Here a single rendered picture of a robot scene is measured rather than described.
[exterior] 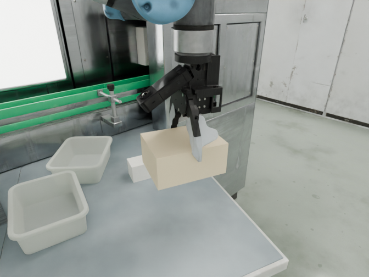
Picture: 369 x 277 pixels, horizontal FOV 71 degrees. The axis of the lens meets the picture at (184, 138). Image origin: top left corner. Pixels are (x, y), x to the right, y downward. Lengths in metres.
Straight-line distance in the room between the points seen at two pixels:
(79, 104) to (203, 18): 0.74
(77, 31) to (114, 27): 0.17
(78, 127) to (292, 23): 3.16
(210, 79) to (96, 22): 0.88
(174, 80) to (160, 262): 0.41
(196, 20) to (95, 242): 0.55
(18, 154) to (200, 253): 0.73
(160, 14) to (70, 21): 0.98
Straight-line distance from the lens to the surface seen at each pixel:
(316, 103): 3.76
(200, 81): 0.52
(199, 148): 0.50
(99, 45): 1.33
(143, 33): 1.36
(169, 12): 0.31
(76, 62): 1.28
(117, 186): 0.87
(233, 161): 1.67
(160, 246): 0.68
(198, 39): 0.48
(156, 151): 0.52
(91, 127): 1.14
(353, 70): 3.56
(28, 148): 1.08
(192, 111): 0.49
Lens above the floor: 1.27
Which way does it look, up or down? 27 degrees down
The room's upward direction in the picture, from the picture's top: straight up
